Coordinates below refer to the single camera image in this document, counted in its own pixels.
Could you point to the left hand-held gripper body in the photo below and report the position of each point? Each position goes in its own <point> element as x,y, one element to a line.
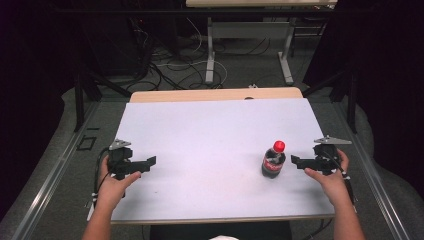
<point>120,160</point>

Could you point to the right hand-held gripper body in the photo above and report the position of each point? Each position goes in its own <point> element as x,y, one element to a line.
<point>325,156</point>

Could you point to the red bottle cap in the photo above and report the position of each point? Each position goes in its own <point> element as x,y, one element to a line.
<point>279,146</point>

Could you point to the dark cola bottle red label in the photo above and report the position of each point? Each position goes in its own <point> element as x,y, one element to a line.
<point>272,165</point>

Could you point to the person's right hand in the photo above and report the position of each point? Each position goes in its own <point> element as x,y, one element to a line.
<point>333,186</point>

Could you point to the person's left hand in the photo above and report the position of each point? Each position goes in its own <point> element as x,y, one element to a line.
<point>111,191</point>

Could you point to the black metal stand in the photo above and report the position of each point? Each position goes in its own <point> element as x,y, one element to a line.
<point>351,100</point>
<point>79,100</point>

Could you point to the person's black clothing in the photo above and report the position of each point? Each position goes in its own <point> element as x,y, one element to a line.
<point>186,231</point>

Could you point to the light wooden table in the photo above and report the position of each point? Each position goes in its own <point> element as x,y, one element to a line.
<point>200,95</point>

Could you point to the dark curtain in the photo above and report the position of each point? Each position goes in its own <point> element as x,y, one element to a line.
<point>30,83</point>
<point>390,83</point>

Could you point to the dark equipment cabinet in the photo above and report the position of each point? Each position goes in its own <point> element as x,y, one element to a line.
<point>110,40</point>

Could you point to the desk with white metal legs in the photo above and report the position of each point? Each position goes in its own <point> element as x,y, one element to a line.
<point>210,50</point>

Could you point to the black metal crossbar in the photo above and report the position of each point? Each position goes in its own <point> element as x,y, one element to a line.
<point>133,11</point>

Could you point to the aluminium floor rail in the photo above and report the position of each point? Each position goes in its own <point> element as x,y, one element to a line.
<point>376,180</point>
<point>50,180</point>

